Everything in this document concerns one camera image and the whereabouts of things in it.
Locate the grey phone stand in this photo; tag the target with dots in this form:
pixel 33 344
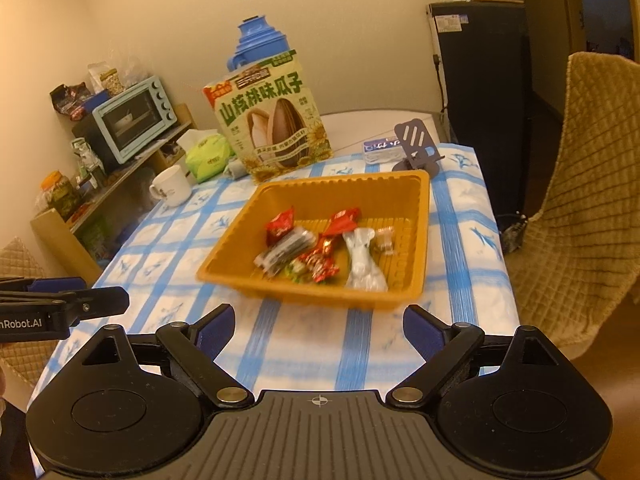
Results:
pixel 417 142

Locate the blue thermos jug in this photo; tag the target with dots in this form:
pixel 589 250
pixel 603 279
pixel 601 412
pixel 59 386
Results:
pixel 255 42

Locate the light blue toaster oven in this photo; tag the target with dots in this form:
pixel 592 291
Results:
pixel 132 122

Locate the small red candy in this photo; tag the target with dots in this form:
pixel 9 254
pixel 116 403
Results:
pixel 321 251
pixel 326 272

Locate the red black snack bag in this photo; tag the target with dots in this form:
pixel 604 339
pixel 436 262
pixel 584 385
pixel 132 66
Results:
pixel 70 102

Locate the plastic jar orange lid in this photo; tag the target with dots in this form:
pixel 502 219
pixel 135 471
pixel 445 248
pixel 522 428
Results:
pixel 61 197

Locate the orange plastic tray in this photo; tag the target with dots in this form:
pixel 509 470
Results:
pixel 400 260

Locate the green white bag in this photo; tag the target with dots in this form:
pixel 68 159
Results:
pixel 85 160

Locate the white mug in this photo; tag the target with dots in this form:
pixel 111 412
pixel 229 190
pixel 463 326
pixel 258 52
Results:
pixel 172 187

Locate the white jelly tube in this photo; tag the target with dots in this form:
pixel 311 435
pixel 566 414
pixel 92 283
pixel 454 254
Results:
pixel 362 260

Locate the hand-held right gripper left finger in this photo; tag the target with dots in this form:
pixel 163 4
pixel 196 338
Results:
pixel 220 329

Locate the dark red snack packet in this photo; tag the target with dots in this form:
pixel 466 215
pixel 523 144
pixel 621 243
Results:
pixel 280 225

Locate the chair with quilted cover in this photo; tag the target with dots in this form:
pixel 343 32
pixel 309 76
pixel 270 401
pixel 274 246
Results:
pixel 585 200
pixel 20 265

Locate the clear packet dark snack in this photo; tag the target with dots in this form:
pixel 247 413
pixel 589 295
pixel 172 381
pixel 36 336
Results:
pixel 285 252

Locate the clear bag of nuts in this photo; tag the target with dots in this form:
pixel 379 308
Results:
pixel 107 80

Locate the dark metal object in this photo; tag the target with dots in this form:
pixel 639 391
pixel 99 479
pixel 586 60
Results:
pixel 515 235

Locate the brown candy clear wrapper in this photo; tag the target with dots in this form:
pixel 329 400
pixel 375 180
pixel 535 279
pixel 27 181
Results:
pixel 385 239

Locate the black refrigerator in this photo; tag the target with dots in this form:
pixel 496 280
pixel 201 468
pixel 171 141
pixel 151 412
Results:
pixel 480 100

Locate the green snack packet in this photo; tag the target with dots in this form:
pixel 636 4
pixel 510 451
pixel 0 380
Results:
pixel 295 272

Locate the black microwave oven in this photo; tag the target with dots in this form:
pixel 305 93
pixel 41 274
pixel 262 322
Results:
pixel 90 145

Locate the wooden shelf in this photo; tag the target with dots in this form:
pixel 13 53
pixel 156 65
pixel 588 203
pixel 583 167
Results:
pixel 55 235

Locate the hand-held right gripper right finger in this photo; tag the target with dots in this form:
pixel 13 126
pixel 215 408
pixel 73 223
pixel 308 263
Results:
pixel 425 332

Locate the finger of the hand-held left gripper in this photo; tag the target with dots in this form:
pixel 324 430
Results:
pixel 55 284
pixel 100 300

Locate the red pillow snack packet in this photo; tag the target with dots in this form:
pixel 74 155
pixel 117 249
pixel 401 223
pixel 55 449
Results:
pixel 342 220

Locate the blue checked tablecloth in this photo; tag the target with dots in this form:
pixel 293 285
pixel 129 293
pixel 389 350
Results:
pixel 450 285

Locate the sunflower seed bag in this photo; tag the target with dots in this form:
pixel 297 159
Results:
pixel 270 125

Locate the green tissue pack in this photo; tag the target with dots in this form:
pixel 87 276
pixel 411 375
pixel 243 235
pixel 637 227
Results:
pixel 207 157

